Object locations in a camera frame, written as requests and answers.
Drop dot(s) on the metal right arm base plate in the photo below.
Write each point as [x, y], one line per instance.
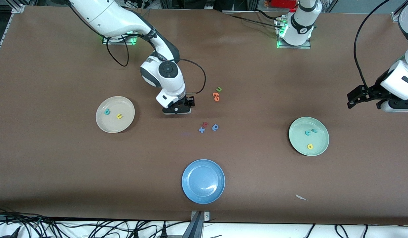
[119, 42]

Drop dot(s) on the red box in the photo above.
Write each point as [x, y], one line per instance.
[283, 3]

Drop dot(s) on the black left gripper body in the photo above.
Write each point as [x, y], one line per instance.
[373, 91]

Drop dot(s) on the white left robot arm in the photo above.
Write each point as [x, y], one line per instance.
[301, 26]

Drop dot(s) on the white paper scrap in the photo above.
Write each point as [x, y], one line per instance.
[300, 197]

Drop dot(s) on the dark metal beam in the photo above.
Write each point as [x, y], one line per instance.
[194, 228]

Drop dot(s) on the light green plate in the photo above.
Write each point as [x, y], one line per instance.
[299, 142]

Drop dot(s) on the blue plate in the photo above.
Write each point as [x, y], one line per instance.
[203, 181]

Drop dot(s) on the silver mounting bracket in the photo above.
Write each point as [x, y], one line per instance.
[207, 216]

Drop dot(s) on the red foam letter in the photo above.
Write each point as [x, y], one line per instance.
[205, 124]

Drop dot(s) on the brown table cover sheet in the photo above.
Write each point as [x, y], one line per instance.
[58, 165]

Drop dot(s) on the beige brown plate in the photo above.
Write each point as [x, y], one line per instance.
[115, 125]

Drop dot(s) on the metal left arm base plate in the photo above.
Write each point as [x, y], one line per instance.
[289, 47]

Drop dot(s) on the yellow foam letter a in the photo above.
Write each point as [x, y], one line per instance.
[312, 145]

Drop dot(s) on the aluminium frame rail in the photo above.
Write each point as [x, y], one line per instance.
[17, 9]

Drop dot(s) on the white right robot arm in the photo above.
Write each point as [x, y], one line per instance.
[108, 16]

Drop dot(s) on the black power plug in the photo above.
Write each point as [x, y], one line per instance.
[164, 233]
[136, 234]
[14, 233]

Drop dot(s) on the orange foam letter e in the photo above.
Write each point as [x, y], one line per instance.
[215, 95]

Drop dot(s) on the blue foam letter a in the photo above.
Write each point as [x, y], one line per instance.
[213, 129]

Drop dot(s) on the aluminium profile corner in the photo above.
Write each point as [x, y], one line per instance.
[396, 15]

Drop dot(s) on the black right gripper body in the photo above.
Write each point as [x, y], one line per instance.
[188, 100]

